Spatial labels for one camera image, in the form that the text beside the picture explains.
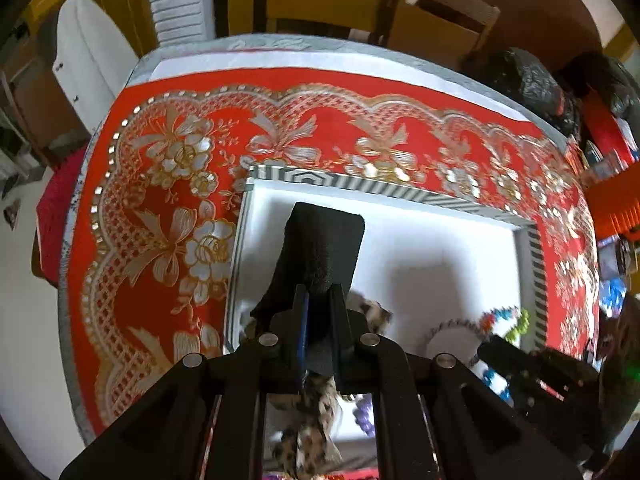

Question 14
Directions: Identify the black plastic bag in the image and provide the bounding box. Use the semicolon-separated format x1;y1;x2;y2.
564;51;640;117
479;46;582;132

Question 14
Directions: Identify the white ironing board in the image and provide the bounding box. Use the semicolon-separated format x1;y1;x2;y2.
51;0;139;132

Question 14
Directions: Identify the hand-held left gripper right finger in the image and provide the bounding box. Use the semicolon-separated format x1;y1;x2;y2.
326;284;584;480

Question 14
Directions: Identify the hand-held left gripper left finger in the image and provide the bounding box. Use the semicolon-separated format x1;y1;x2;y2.
60;284;310;480

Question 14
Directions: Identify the purple bead bracelet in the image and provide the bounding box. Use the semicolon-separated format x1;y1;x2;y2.
351;394;377;437

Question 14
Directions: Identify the white louvered door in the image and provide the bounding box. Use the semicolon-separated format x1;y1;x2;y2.
144;0;217;44

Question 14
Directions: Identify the black foam hair piece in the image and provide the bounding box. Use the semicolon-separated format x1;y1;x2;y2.
249;202;367;379

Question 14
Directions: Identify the red box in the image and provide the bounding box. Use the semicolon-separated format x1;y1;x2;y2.
581;94;640;162

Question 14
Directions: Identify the red floral tablecloth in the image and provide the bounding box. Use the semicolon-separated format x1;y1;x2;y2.
59;66;602;480

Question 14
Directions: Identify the red stool cushion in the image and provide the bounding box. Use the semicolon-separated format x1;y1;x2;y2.
31;147;89;289

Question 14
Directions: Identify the white ring hair tie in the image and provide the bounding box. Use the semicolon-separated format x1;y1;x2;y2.
424;318;482;367

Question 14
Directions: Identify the white tray with striped rim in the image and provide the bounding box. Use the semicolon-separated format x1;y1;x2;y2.
222;163;547;461

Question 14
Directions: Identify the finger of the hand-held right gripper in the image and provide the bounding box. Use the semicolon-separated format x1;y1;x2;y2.
476;334;543;403

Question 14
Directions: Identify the multicolour bead bracelet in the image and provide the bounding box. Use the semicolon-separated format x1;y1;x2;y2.
479;306;532;403

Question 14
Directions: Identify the wooden chair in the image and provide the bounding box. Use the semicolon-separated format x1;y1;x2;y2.
384;0;502;57

